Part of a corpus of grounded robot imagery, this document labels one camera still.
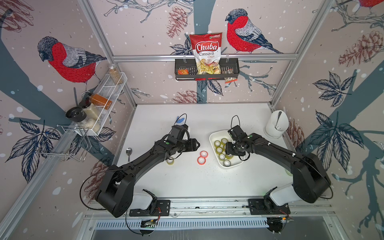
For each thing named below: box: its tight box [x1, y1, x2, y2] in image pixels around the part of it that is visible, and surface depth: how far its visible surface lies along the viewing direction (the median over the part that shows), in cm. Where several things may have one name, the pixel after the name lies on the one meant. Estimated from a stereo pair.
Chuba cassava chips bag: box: [189, 32, 223, 75], surface depth 85 cm
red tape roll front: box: [197, 156, 206, 166], surface depth 92 cm
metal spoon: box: [126, 147, 133, 162], surface depth 95 cm
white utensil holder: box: [264, 110, 289, 139], surface depth 97 cm
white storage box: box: [209, 130, 244, 169], surface depth 96 cm
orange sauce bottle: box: [91, 94, 113, 110], surface depth 74 cm
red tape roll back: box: [200, 150, 209, 158], surface depth 94 cm
